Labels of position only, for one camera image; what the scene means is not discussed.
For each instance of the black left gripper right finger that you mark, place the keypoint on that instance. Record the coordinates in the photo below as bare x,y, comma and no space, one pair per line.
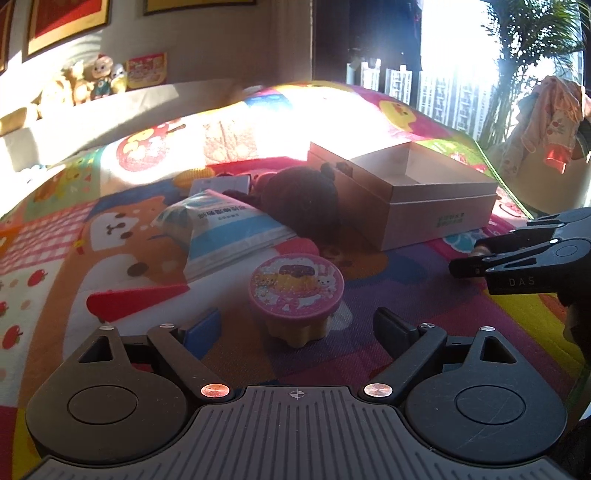
475,399

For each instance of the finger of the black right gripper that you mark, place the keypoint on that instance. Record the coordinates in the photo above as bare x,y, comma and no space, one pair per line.
567,225
557,266

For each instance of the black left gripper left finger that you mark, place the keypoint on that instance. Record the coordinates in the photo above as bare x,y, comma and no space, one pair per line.
117,399

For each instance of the red white foam rocket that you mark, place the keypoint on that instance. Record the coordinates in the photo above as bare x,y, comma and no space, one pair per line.
113,305

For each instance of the blue white wipes pack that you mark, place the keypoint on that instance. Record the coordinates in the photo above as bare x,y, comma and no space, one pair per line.
216,230

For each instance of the pink lid yellow cup toy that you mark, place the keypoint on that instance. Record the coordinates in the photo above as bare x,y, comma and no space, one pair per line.
296,296

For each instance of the yellow ribbed ball toy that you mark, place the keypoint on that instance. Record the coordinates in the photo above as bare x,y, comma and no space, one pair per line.
185,179

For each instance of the small light blue box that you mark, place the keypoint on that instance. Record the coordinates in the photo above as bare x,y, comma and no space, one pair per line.
220,184

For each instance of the dark brown plush bear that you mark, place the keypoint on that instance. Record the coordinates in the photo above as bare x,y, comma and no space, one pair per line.
304,199

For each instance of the hanging pink clothes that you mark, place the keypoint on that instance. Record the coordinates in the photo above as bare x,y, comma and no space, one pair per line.
548,121

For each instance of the colourful cartoon play mat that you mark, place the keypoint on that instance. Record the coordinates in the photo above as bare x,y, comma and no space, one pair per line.
90,229

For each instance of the pink cardboard box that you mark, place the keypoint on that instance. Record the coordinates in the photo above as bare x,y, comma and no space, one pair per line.
407,194

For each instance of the green potted palm plant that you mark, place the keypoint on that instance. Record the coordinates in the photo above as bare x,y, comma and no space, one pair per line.
529,32

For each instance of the white sofa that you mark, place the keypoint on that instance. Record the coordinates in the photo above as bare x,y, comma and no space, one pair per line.
28,139

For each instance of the yellow plush toy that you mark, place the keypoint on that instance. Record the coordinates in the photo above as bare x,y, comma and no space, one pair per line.
68,89

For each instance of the small white duck toy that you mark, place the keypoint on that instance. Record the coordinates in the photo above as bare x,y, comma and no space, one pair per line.
118,79

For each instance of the red yellow picture card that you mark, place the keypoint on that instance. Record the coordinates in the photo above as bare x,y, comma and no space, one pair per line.
146,71

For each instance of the baby doll figure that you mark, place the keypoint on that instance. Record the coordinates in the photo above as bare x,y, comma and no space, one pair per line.
101,75

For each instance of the gold framed red picture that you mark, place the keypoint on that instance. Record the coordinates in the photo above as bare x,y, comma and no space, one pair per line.
52,22

